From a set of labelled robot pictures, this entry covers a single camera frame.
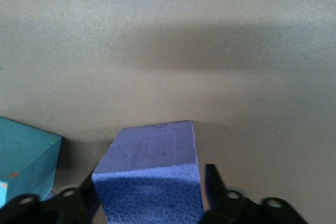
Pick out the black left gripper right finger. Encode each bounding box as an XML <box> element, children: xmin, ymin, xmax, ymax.
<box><xmin>203</xmin><ymin>164</ymin><xmax>308</xmax><ymax>224</ymax></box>

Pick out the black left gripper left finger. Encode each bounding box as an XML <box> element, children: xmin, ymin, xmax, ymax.
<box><xmin>0</xmin><ymin>175</ymin><xmax>108</xmax><ymax>224</ymax></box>

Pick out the teal foam cube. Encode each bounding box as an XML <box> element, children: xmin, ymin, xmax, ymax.
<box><xmin>0</xmin><ymin>115</ymin><xmax>63</xmax><ymax>209</ymax></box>

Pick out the brown table cover sheet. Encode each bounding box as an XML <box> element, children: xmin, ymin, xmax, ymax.
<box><xmin>0</xmin><ymin>0</ymin><xmax>336</xmax><ymax>224</ymax></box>

